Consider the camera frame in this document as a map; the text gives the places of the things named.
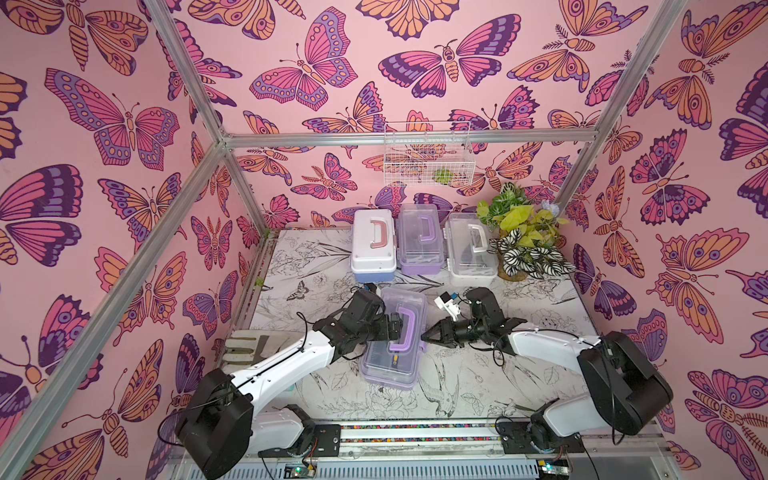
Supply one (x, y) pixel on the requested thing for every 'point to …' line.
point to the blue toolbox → (374, 241)
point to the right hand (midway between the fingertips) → (425, 336)
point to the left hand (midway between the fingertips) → (393, 323)
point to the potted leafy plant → (526, 235)
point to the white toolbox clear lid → (469, 262)
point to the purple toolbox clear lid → (420, 239)
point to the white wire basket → (428, 164)
